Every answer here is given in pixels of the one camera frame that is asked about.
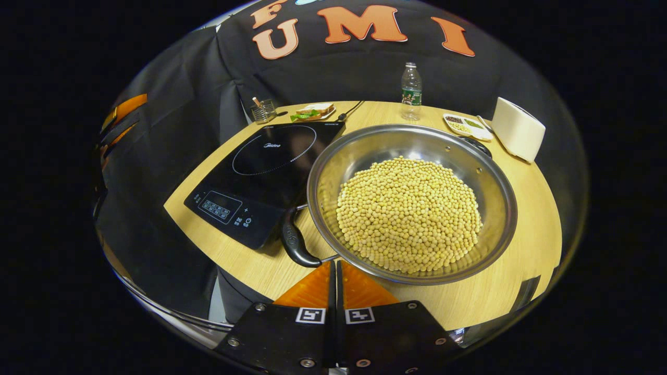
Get white toaster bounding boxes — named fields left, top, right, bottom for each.
left=491, top=97, right=546, bottom=164

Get white divided bean dish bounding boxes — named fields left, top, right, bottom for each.
left=443, top=113, right=493, bottom=142

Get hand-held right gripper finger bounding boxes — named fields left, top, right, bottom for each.
left=215, top=260, right=337, bottom=375
left=336, top=259, right=464, bottom=375

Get steel pot with black handles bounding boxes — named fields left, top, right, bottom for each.
left=280, top=124, right=518, bottom=286

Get black induction cooktop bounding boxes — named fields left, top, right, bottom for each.
left=183, top=121, right=347, bottom=251

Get clear plastic water bottle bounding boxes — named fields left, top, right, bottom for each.
left=401, top=62, right=423, bottom=121

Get pile of soybeans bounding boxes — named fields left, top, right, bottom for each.
left=336, top=156, right=483, bottom=275

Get sandwich with lettuce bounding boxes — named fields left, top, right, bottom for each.
left=290, top=103, right=335, bottom=122

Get black power cable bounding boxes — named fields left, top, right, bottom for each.
left=337, top=101, right=365, bottom=123

